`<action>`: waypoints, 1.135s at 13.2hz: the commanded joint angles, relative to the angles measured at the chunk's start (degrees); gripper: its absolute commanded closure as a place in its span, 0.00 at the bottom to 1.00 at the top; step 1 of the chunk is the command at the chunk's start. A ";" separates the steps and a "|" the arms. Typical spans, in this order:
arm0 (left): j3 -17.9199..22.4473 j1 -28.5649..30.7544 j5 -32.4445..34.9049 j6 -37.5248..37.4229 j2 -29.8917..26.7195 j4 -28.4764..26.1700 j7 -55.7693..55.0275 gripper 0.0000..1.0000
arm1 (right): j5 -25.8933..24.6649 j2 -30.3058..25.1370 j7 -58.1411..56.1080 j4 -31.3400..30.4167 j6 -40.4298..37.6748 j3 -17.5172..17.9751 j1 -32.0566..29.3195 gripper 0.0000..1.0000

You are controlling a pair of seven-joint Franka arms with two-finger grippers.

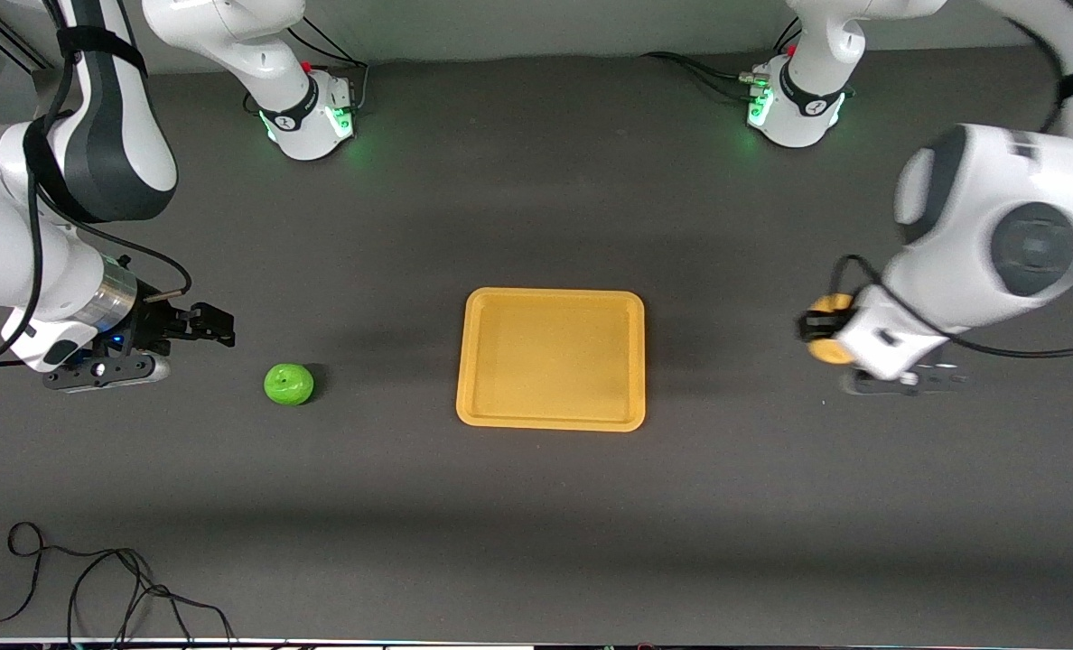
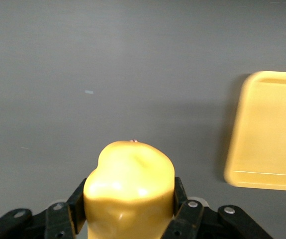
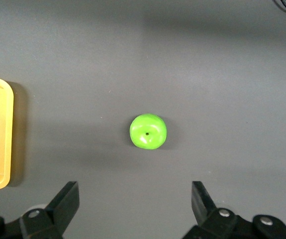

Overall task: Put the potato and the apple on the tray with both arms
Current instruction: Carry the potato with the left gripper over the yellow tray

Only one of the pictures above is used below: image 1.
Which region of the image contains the green apple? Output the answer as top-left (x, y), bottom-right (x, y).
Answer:
top-left (264, 363), bottom-right (315, 407)

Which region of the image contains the black left base cable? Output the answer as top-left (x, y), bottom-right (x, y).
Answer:
top-left (640, 18), bottom-right (799, 100)

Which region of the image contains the yellow potato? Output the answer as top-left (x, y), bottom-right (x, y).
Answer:
top-left (807, 293), bottom-right (858, 365)

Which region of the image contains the black right base cable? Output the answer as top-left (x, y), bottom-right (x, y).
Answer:
top-left (243, 14), bottom-right (373, 116)

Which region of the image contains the black base cable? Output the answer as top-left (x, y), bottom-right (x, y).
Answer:
top-left (640, 18), bottom-right (799, 100)
top-left (243, 14), bottom-right (373, 116)

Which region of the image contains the yellow plastic tray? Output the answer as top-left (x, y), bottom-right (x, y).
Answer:
top-left (455, 287), bottom-right (647, 432)

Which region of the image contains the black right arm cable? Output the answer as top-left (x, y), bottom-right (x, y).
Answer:
top-left (0, 0), bottom-right (192, 369)

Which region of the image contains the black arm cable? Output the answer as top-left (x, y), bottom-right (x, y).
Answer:
top-left (0, 0), bottom-right (192, 369)
top-left (830, 255), bottom-right (1073, 360)

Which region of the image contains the loose black cable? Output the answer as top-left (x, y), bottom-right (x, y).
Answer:
top-left (0, 522), bottom-right (235, 644)

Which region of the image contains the black metal frame rail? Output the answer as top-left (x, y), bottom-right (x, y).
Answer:
top-left (0, 0), bottom-right (54, 73)

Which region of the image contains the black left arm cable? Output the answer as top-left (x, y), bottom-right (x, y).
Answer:
top-left (830, 255), bottom-right (1073, 360)

